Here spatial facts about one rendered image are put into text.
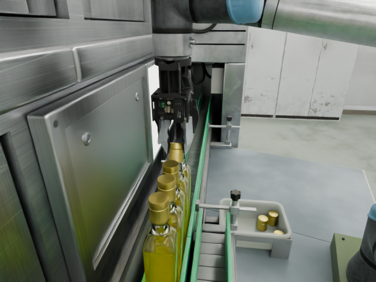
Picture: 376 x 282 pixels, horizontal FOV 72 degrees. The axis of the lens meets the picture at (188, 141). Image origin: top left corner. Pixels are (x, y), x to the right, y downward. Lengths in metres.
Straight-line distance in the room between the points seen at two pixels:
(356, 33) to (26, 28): 0.52
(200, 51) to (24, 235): 1.21
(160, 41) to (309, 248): 0.80
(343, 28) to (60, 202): 0.55
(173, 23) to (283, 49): 3.86
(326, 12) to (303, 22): 0.04
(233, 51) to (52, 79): 1.15
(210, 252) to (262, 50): 3.74
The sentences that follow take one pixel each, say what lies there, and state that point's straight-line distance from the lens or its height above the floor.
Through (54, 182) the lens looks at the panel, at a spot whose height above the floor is 1.22.
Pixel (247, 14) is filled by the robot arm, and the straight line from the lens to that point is 0.45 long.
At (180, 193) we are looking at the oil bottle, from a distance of 0.57.
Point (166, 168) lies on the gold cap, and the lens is 0.52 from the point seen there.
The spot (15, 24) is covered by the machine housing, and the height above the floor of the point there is 1.42.
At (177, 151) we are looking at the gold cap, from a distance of 0.58.
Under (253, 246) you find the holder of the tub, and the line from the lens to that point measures 0.90.
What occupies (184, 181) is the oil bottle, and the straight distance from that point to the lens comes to 0.61.
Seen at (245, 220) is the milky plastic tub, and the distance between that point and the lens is 1.01.
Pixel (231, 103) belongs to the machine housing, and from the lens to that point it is 1.49.
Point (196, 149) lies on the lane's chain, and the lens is 1.24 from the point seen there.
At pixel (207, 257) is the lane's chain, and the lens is 0.72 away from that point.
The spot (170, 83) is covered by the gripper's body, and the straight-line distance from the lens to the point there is 0.49.
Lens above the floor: 1.42
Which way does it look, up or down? 24 degrees down
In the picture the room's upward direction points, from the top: straight up
